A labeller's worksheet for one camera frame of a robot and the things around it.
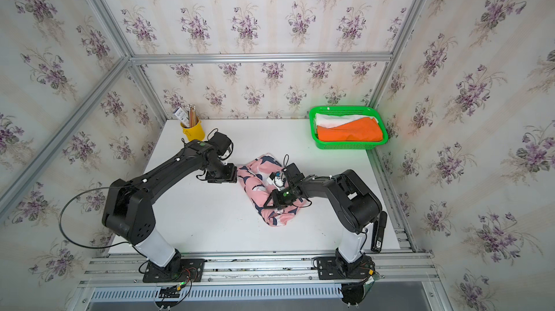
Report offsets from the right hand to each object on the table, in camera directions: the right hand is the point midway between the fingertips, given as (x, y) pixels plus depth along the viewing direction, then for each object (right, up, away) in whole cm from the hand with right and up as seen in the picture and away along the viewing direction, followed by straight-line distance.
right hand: (269, 207), depth 88 cm
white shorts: (+30, +38, +23) cm, 54 cm away
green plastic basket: (+52, +44, +27) cm, 73 cm away
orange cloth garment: (+45, +33, +17) cm, 58 cm away
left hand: (-14, +12, -2) cm, 18 cm away
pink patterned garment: (-7, +12, +3) cm, 14 cm away
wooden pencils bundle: (-39, +40, +16) cm, 58 cm away
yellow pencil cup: (-38, +32, +19) cm, 53 cm away
